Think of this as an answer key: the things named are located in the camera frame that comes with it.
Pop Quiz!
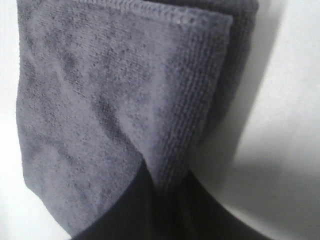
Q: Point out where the dark grey towel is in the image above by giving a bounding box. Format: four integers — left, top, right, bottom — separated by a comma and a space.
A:
16, 0, 259, 240

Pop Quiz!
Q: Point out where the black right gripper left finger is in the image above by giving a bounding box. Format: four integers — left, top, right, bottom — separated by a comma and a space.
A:
72, 163, 159, 240

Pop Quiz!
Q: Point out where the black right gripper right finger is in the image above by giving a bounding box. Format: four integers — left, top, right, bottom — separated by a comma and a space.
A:
159, 167, 246, 240

